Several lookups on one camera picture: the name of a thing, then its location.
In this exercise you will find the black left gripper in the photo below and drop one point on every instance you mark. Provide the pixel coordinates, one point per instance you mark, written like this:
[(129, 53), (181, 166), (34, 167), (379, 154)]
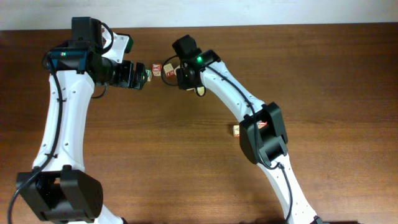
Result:
[(125, 78)]

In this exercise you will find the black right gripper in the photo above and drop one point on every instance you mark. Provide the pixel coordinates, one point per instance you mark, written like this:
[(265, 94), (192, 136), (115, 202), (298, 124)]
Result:
[(181, 83)]

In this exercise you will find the ice cream picture wooden block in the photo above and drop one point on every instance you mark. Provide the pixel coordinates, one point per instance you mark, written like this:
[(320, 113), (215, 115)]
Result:
[(236, 132)]

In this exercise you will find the red E wooden block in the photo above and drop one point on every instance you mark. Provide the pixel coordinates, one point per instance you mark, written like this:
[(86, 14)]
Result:
[(261, 124)]

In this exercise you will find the wooden block number 8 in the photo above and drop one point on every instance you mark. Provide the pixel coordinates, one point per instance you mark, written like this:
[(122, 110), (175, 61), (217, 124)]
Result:
[(177, 70)]

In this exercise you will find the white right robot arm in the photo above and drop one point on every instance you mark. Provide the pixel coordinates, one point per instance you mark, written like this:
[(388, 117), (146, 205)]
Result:
[(262, 134)]

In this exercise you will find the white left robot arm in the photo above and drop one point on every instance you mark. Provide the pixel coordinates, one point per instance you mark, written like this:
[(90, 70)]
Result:
[(58, 189)]

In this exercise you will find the green B wooden block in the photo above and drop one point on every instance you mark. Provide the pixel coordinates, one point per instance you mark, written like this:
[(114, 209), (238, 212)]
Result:
[(149, 75)]

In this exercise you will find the yellow H wooden block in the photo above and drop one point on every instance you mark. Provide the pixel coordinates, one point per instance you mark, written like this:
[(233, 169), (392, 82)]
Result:
[(200, 91)]

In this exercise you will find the red Y wooden block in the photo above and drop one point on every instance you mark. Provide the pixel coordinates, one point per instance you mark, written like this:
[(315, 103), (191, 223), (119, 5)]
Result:
[(157, 69)]

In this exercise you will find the wooden block number 5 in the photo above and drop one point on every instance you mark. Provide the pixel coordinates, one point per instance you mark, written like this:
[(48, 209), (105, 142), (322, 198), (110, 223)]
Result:
[(169, 70)]

